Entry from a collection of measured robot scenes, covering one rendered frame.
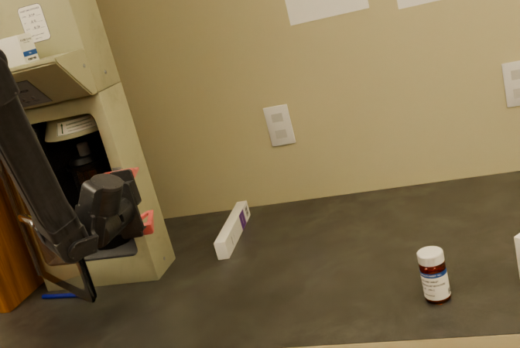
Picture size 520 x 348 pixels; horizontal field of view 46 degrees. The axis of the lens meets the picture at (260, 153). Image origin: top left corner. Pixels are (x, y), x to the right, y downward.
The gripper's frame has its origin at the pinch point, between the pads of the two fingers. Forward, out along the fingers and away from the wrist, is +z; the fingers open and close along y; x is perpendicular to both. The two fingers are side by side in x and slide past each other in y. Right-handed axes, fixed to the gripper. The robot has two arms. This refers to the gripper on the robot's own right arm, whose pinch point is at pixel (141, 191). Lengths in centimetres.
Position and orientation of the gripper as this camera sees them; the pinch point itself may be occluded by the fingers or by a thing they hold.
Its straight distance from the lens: 130.4
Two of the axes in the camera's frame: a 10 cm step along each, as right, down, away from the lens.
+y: -2.6, -9.3, -2.7
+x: -9.3, 1.7, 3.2
